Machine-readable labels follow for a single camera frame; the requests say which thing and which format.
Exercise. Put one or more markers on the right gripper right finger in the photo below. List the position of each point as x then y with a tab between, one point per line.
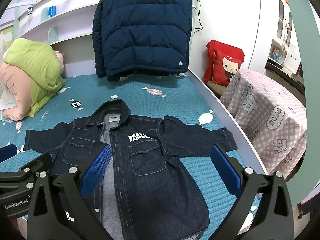
274	216

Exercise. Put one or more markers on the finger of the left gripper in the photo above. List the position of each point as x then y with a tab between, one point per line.
24	179

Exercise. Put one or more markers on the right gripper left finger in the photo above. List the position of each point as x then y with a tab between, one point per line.
42	218

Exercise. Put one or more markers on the dark denim jacket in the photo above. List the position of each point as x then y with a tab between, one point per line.
141	190

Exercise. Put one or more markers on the pink checked cartoon cloth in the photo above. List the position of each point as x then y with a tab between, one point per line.
273	119

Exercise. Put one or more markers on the green pink folded duvet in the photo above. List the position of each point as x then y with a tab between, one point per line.
32	71

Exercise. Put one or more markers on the red cat cushion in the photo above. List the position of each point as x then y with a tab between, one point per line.
224	61

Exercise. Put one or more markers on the white display cabinet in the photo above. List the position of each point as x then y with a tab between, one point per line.
276	38

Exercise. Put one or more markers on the navy yellow puffer jacket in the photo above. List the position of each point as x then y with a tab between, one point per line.
148	37

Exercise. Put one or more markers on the blue box on shelf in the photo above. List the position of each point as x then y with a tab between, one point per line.
52	11

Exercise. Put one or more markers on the white bed frame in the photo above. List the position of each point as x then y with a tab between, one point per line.
245	149

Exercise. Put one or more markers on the white wall shelf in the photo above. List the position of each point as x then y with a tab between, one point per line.
49	21

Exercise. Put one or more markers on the teal door frame post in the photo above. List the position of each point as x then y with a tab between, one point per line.
308	40

